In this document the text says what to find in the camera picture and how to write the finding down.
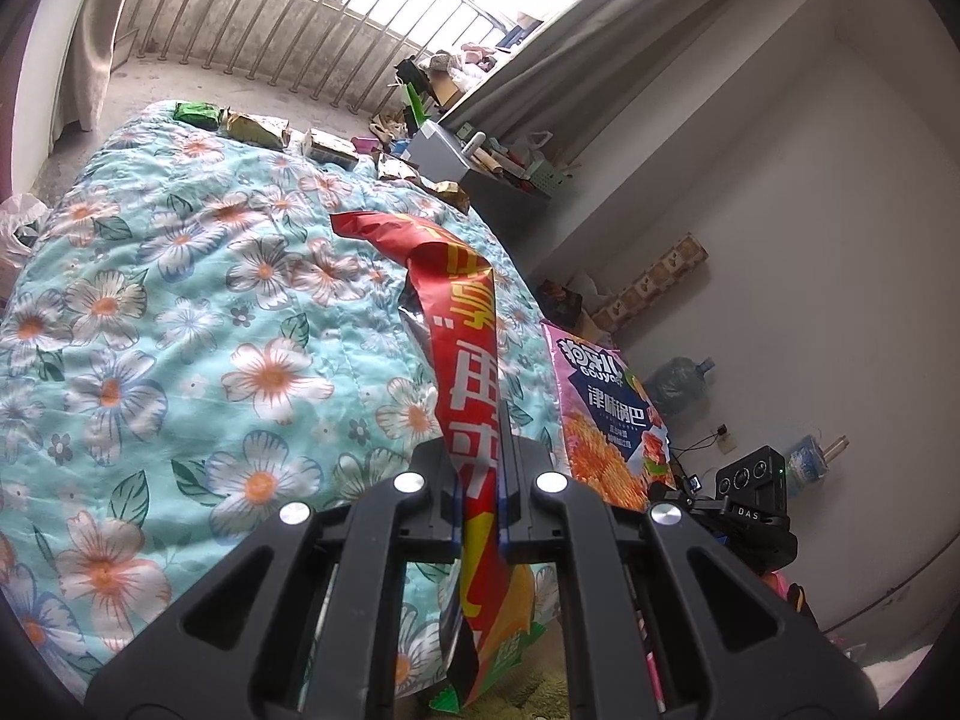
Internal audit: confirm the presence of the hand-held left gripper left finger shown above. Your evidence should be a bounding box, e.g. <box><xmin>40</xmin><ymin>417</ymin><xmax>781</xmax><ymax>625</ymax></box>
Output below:
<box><xmin>86</xmin><ymin>439</ymin><xmax>462</xmax><ymax>720</ymax></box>

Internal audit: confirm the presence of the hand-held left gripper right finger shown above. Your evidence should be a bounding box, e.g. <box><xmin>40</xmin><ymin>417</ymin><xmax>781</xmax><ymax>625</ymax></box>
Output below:
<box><xmin>496</xmin><ymin>401</ymin><xmax>878</xmax><ymax>720</ymax></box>

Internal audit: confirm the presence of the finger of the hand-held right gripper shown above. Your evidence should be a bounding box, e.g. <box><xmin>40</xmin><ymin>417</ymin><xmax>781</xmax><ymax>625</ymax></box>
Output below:
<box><xmin>647</xmin><ymin>483</ymin><xmax>725</xmax><ymax>520</ymax></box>

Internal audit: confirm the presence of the pink orange snack bag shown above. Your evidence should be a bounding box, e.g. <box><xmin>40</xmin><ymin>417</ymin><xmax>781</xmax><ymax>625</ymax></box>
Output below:
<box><xmin>540</xmin><ymin>318</ymin><xmax>674</xmax><ymax>512</ymax></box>

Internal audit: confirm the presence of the red snack bag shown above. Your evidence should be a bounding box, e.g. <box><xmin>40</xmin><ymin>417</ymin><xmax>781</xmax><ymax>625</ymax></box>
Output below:
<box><xmin>328</xmin><ymin>210</ymin><xmax>548</xmax><ymax>713</ymax></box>

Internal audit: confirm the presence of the clear blue water jug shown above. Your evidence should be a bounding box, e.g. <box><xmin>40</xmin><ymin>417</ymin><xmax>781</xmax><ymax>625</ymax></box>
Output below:
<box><xmin>643</xmin><ymin>357</ymin><xmax>718</xmax><ymax>416</ymax></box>
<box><xmin>782</xmin><ymin>433</ymin><xmax>850</xmax><ymax>497</ymax></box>

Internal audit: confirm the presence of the dark bag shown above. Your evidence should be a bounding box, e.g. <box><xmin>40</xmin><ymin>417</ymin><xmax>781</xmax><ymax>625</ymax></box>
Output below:
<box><xmin>539</xmin><ymin>280</ymin><xmax>584</xmax><ymax>324</ymax></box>

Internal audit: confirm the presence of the floral turquoise blanket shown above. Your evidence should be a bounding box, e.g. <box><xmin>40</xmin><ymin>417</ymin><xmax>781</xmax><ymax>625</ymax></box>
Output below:
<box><xmin>0</xmin><ymin>97</ymin><xmax>572</xmax><ymax>700</ymax></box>

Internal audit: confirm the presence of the pale green basket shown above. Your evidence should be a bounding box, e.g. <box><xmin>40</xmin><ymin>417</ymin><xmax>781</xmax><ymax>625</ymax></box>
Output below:
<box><xmin>524</xmin><ymin>164</ymin><xmax>575</xmax><ymax>198</ymax></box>

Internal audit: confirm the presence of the gold snack bag orange label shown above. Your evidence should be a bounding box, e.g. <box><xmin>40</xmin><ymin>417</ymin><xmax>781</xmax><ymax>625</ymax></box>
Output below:
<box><xmin>374</xmin><ymin>151</ymin><xmax>422</xmax><ymax>183</ymax></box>

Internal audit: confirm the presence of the grey curtain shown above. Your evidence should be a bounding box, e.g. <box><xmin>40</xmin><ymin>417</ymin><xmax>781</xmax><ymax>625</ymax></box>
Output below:
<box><xmin>439</xmin><ymin>0</ymin><xmax>752</xmax><ymax>130</ymax></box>

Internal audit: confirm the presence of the white plastic bag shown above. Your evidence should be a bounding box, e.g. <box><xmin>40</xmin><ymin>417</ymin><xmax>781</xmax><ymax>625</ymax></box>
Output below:
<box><xmin>0</xmin><ymin>193</ymin><xmax>50</xmax><ymax>280</ymax></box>

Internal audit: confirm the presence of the metal balcony railing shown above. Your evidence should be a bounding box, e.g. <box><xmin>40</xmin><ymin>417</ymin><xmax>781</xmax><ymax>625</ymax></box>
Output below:
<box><xmin>112</xmin><ymin>0</ymin><xmax>520</xmax><ymax>122</ymax></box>

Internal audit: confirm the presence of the beige curtain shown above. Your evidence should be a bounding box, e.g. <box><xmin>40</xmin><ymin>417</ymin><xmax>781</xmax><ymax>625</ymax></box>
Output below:
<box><xmin>51</xmin><ymin>0</ymin><xmax>148</xmax><ymax>133</ymax></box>

